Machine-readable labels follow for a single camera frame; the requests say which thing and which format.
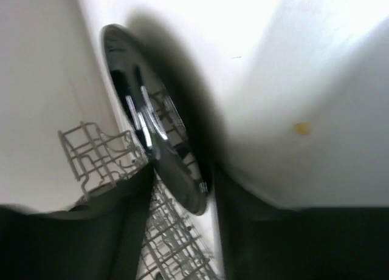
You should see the grey wire dish rack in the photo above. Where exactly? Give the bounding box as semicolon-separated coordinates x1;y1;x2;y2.
58;121;220;279

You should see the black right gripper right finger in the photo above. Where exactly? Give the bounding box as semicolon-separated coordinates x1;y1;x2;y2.
213;166;388;279

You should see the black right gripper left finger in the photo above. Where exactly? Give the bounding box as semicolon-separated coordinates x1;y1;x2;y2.
1;164;154;279

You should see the black plate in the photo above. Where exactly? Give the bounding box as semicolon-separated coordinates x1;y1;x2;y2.
102;24;211;215

